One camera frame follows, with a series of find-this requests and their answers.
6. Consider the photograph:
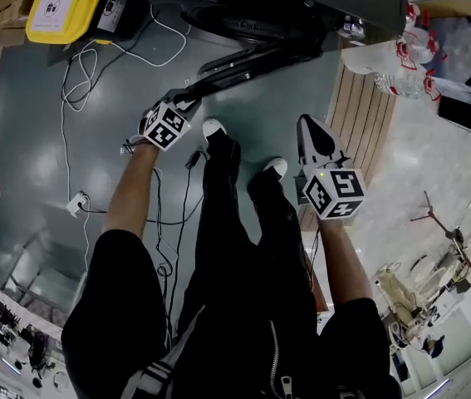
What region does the black power cable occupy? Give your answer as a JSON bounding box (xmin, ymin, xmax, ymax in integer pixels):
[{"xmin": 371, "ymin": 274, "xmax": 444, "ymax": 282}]
[{"xmin": 80, "ymin": 151, "xmax": 206, "ymax": 227}]

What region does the person's left white shoe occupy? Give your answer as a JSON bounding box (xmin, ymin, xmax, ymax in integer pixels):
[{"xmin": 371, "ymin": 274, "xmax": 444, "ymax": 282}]
[{"xmin": 201, "ymin": 117, "xmax": 227, "ymax": 141}]

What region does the person's black clothed body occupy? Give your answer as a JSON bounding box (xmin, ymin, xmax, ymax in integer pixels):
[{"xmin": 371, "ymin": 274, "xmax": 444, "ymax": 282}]
[{"xmin": 60, "ymin": 129, "xmax": 405, "ymax": 399}]

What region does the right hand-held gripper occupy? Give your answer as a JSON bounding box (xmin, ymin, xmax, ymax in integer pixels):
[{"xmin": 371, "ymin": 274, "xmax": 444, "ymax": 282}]
[{"xmin": 295, "ymin": 114, "xmax": 368, "ymax": 221}]

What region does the black bin with yellow lid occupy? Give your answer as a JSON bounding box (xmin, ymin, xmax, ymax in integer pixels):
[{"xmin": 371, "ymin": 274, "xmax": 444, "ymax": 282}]
[{"xmin": 24, "ymin": 0, "xmax": 154, "ymax": 46}]

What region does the person's right white shoe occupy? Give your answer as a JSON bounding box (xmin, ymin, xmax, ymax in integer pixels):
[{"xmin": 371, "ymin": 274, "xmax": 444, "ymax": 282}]
[{"xmin": 261, "ymin": 156, "xmax": 289, "ymax": 181}]

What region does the person's left forearm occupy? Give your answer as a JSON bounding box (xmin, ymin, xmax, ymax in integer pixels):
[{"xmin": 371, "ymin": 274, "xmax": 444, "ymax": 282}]
[{"xmin": 101, "ymin": 140, "xmax": 166, "ymax": 241}]

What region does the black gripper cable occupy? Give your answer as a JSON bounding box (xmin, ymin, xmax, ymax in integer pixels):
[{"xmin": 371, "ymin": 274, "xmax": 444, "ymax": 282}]
[{"xmin": 150, "ymin": 165, "xmax": 187, "ymax": 337}]

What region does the brown cardboard sheet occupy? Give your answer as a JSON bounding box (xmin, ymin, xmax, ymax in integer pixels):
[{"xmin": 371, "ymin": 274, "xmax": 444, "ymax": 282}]
[{"xmin": 410, "ymin": 0, "xmax": 471, "ymax": 44}]

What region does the long looped white cable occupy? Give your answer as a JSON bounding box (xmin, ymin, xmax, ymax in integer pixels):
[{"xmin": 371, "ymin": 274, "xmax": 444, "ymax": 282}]
[{"xmin": 60, "ymin": 39, "xmax": 100, "ymax": 207}]

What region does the metal table frame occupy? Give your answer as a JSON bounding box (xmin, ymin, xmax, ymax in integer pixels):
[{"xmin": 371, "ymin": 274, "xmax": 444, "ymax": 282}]
[{"xmin": 1, "ymin": 225, "xmax": 91, "ymax": 320}]

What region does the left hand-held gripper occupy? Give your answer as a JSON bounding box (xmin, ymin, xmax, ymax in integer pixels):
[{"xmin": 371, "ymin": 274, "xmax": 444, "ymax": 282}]
[{"xmin": 138, "ymin": 89, "xmax": 203, "ymax": 152}]

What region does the brown tripod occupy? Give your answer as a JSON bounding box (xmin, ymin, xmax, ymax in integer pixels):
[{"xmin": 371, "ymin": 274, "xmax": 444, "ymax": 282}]
[{"xmin": 410, "ymin": 190, "xmax": 471, "ymax": 316}]

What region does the white power strip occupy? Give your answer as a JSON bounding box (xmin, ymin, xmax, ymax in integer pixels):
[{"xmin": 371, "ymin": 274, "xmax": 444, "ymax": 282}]
[{"xmin": 65, "ymin": 192, "xmax": 91, "ymax": 219}]

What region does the person's right forearm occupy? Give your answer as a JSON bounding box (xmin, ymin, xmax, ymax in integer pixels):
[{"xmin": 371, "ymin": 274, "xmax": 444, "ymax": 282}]
[{"xmin": 315, "ymin": 215, "xmax": 376, "ymax": 308}]

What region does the clear ribbed plastic bottle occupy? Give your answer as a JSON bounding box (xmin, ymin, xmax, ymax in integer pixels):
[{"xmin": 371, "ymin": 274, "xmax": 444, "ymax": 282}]
[{"xmin": 373, "ymin": 70, "xmax": 443, "ymax": 102}]

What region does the thin white cable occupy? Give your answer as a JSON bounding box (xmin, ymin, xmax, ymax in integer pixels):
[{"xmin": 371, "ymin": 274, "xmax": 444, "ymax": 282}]
[{"xmin": 80, "ymin": 216, "xmax": 94, "ymax": 274}]

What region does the person's white shoe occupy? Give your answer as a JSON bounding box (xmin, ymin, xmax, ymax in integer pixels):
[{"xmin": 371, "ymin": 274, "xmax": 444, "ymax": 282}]
[
  {"xmin": 261, "ymin": 156, "xmax": 289, "ymax": 181},
  {"xmin": 201, "ymin": 117, "xmax": 227, "ymax": 141}
]

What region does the clear red-labelled plastic bottle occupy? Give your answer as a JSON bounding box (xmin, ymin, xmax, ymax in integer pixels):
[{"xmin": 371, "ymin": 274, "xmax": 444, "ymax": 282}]
[
  {"xmin": 402, "ymin": 1, "xmax": 432, "ymax": 32},
  {"xmin": 400, "ymin": 30, "xmax": 444, "ymax": 65}
]

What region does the black power adapter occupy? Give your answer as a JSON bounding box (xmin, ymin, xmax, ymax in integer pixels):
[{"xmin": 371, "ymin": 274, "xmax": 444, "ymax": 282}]
[{"xmin": 184, "ymin": 150, "xmax": 206, "ymax": 170}]

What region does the clear plastic storage box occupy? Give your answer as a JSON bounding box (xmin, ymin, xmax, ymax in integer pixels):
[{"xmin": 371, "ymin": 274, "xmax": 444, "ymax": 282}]
[{"xmin": 424, "ymin": 13, "xmax": 471, "ymax": 112}]

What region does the wooden slat board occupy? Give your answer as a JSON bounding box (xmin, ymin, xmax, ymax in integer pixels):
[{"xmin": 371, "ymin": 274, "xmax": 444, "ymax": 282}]
[{"xmin": 298, "ymin": 62, "xmax": 399, "ymax": 312}]

